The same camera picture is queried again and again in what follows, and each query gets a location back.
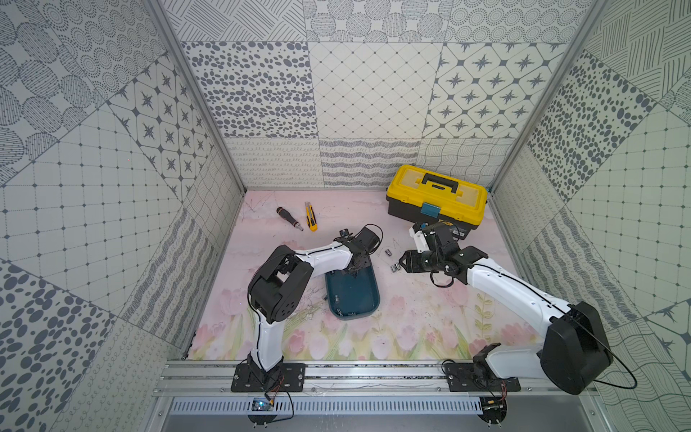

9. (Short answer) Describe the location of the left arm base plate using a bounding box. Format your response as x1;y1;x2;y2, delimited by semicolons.
230;360;307;393

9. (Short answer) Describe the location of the left controller board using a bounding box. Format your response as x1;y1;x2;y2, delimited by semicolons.
248;398;278;426

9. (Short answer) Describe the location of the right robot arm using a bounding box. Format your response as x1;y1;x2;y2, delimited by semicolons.
399;222;614;395

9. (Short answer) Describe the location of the white slotted cable duct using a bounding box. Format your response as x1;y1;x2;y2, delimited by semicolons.
170;396;480;416

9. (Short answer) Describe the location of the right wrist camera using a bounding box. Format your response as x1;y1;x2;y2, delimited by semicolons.
410;222;431;253

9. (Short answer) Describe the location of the yellow utility knife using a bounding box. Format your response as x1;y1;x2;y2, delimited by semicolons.
305;202;318;231

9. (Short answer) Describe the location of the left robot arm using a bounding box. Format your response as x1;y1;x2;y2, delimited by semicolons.
248;224;383;374

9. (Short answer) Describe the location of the controller board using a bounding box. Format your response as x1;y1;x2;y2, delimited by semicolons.
478;397;507;426
248;398;278;426

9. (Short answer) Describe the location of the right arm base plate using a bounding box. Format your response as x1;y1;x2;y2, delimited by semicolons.
441;360;521;394

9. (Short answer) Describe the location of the aluminium mounting rail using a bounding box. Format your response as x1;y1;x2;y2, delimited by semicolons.
153;361;563;397

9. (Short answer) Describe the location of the right controller board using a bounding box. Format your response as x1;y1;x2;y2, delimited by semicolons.
478;397;507;426

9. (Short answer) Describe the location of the teal plastic storage tray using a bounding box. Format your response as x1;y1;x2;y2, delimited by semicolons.
325;262;381;320

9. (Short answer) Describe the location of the yellow black toolbox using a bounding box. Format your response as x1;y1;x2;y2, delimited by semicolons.
386;165;488;239

